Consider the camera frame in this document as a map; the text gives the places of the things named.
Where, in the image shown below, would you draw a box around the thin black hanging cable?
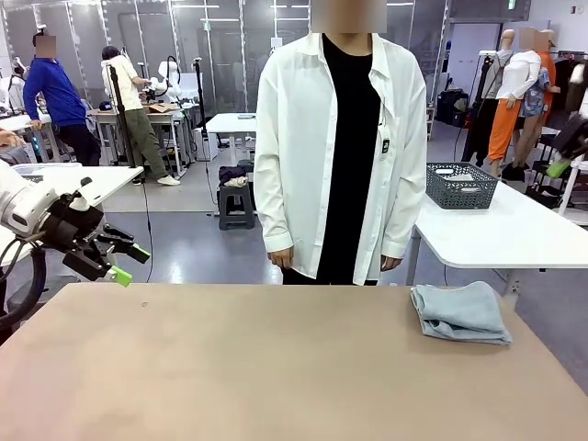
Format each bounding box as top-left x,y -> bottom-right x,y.
140,181 -> 155,284

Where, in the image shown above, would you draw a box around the person's right hand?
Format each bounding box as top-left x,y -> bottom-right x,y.
267,249 -> 296,270

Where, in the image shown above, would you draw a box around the white table with white legs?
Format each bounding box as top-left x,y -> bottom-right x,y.
0,164 -> 145,277
406,178 -> 588,304

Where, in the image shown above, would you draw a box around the person's left forearm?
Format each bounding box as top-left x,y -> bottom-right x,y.
379,183 -> 426,258

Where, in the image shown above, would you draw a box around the black bags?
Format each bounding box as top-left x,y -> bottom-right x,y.
435,89 -> 469,129

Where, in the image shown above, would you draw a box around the person's right forearm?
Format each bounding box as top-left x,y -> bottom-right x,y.
261,183 -> 296,254

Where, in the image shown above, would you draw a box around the black tripod pole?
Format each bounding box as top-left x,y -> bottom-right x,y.
104,62 -> 139,169
192,57 -> 210,139

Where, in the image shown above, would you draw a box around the mannequin with orange shirt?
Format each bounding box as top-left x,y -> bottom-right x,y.
535,28 -> 562,107

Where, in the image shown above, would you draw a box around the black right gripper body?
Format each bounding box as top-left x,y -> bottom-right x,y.
553,112 -> 588,161

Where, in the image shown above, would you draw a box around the mannequin with orange trousers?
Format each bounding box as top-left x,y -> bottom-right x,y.
480,29 -> 525,164

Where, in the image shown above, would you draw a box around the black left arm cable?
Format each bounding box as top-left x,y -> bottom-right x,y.
0,238 -> 48,332

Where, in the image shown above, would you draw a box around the small white desk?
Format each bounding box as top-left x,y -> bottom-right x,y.
205,112 -> 258,217

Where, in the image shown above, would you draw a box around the mannequin with white top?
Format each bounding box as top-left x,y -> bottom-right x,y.
495,26 -> 552,180

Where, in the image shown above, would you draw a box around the dark and beige clothes pile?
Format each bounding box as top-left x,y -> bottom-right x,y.
218,164 -> 251,188

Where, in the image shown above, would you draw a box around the long white workbench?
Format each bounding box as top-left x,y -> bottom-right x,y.
0,112 -> 61,164

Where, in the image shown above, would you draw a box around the person in blue hoodie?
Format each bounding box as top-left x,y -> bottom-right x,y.
22,31 -> 102,167

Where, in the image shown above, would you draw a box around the grey metal workbench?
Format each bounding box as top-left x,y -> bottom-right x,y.
86,107 -> 194,178

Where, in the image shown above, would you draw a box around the dark clothes on rack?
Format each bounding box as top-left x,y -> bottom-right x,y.
548,50 -> 588,132

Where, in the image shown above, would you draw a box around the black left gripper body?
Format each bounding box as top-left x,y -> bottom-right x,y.
43,192 -> 107,253

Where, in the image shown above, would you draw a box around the black rolling cart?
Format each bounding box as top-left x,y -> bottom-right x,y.
530,132 -> 584,208

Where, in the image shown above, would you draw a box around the white box cabinet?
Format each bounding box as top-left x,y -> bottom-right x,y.
192,127 -> 220,162

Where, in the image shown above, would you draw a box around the person in white shirt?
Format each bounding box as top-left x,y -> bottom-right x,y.
253,0 -> 428,287

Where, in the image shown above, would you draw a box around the black stand with white top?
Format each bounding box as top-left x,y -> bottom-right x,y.
461,50 -> 500,166

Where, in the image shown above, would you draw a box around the person in beige shirt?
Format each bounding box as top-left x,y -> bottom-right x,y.
100,45 -> 182,187

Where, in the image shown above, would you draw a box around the light blue towel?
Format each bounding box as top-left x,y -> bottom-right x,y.
410,280 -> 514,346

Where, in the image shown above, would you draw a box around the grey plastic step stool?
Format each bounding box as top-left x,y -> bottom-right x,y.
218,183 -> 257,231

